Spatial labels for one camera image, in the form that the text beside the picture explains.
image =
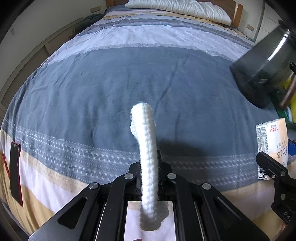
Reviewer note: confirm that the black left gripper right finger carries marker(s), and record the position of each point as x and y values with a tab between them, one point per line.
201	212

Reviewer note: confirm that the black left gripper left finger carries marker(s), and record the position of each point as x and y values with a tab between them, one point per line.
98	212

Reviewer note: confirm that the tissue pack beige white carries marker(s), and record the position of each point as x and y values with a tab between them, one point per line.
272	139

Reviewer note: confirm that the white knitted cloth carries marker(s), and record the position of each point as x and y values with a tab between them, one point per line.
143	128

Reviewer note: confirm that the smartphone with red case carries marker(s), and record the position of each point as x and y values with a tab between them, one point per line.
12	168

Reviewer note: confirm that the green tray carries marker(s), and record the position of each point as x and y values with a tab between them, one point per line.
284	102

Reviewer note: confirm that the striped blue bed quilt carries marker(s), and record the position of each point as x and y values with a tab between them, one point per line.
72	114

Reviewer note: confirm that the dark green cloth bundle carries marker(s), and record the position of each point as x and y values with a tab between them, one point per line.
88	21

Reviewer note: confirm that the wooden headboard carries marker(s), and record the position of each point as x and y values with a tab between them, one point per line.
232	8

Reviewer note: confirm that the white pillow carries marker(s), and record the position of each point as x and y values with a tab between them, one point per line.
204	10

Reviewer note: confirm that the smoky glass pitcher wooden handle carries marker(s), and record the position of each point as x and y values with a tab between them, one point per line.
259	71

